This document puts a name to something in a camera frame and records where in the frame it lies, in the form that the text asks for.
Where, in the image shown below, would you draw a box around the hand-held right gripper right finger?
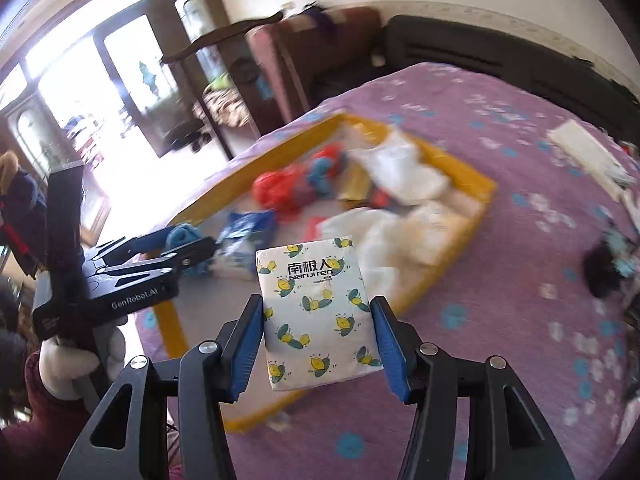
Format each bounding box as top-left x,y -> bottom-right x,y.
369,296 -> 576,480

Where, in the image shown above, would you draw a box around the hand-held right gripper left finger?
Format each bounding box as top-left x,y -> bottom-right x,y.
57,294 -> 266,480

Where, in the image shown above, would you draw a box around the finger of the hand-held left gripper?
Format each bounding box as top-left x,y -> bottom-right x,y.
92,230 -> 173,267
97,237 -> 219,283

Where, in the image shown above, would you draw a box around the blue cloth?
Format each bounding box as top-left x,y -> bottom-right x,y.
165,224 -> 211,278

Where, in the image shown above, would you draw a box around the blue wipes packet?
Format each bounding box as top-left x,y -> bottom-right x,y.
215,210 -> 278,281

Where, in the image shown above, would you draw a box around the lemon print tissue pack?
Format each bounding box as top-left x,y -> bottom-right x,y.
255,235 -> 386,392

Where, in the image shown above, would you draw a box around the yellow cardboard box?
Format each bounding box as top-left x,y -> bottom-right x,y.
137,112 -> 498,436

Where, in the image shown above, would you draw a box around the red plastic bag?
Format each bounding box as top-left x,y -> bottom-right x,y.
251,170 -> 301,221

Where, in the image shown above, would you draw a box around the thin white gauzy cloth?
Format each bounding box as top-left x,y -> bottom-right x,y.
317,207 -> 418,313

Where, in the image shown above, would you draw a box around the cream white towel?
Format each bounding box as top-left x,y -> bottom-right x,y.
400,199 -> 483,267

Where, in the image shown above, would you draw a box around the blue and red knitted item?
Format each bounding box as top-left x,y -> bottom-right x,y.
307,144 -> 351,193

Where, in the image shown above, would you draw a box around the large white cloth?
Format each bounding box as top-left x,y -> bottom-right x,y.
350,127 -> 448,206

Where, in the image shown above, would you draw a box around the person's left forearm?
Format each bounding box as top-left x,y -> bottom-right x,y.
0,350 -> 108,480

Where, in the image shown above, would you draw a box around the person's left hand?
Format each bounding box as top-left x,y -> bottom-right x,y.
39,327 -> 126,403

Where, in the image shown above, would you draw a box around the dark blue jacket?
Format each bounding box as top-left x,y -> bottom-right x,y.
0,150 -> 48,278

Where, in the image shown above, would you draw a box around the purple floral tablecloth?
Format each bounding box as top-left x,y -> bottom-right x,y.
135,60 -> 640,480

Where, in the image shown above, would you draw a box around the floral seat cushion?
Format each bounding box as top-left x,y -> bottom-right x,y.
192,85 -> 256,128

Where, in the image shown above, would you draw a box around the glass door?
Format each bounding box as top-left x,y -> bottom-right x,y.
0,0 -> 236,241

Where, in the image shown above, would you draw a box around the dark wooden chair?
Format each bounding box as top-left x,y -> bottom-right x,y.
160,10 -> 311,136

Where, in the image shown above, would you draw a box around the black cylindrical container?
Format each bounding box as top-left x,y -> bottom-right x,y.
582,240 -> 628,298

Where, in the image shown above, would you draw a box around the brown upholstered chair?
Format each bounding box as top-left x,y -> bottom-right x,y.
275,6 -> 388,106

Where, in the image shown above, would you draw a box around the stack of white papers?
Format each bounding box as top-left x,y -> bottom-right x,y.
546,119 -> 638,188

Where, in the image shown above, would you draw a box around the black sofa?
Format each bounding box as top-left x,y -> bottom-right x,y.
382,14 -> 640,126

